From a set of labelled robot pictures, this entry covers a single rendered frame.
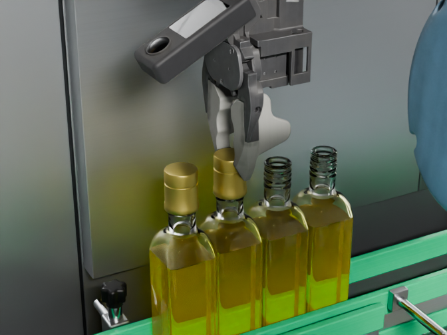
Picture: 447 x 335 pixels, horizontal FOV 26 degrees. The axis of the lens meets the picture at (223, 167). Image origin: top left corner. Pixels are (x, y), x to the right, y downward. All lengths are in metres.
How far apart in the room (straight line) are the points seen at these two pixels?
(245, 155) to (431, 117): 0.49
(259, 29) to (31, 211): 0.34
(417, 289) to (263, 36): 0.40
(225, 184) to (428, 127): 0.52
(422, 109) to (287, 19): 0.47
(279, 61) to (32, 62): 0.26
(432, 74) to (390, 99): 0.76
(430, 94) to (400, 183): 0.83
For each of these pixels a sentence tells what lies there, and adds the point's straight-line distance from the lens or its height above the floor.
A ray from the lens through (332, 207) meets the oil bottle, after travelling 1.06.
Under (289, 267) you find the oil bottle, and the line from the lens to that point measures 1.06.
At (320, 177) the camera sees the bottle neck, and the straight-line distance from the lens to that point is 1.05.
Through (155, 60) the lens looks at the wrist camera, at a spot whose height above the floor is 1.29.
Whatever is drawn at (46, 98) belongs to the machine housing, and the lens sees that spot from 1.05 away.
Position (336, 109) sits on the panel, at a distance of 1.20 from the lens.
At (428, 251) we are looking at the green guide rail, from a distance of 1.27.
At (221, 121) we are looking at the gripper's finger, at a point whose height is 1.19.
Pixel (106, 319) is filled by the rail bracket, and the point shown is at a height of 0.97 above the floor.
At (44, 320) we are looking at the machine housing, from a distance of 1.17.
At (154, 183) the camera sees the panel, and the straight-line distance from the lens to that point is 1.10.
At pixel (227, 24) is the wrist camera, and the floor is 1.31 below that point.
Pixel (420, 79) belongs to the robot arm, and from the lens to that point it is 0.49.
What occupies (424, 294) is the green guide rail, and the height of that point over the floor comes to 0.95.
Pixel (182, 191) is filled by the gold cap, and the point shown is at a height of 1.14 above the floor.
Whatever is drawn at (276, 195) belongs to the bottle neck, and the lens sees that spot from 1.03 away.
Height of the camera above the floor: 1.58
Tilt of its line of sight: 26 degrees down
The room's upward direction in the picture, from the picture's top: straight up
